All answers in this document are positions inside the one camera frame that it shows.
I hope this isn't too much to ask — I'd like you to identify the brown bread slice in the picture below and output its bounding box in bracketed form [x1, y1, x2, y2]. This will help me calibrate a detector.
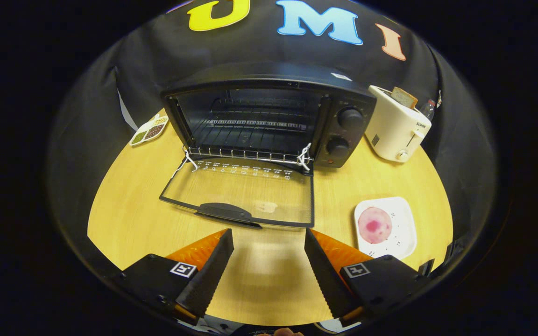
[390, 86, 418, 109]

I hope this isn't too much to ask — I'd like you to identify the pink ham slice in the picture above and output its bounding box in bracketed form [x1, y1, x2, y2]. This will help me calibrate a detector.
[358, 207, 393, 244]

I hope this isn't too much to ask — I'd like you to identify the metal wire oven rack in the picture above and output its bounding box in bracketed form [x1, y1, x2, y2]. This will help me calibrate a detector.
[187, 119, 311, 164]

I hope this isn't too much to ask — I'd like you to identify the clear bottle with red label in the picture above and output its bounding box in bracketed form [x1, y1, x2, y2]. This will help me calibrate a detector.
[421, 99, 438, 121]

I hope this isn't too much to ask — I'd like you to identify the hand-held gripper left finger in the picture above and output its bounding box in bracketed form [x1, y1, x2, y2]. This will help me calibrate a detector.
[110, 228, 235, 326]

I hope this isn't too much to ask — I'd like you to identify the white divided dish of beans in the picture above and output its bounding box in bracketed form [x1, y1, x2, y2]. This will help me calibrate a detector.
[129, 114, 169, 147]

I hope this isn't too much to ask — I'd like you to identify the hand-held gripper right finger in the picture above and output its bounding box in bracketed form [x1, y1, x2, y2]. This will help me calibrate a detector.
[304, 228, 435, 327]

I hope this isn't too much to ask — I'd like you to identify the white toaster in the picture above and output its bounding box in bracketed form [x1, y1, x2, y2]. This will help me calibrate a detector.
[365, 85, 433, 163]

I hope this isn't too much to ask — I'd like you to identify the white square plate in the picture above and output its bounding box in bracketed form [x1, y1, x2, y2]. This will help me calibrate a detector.
[354, 196, 418, 260]

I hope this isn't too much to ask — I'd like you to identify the black toaster oven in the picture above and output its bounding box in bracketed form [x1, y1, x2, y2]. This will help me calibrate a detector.
[159, 61, 378, 229]

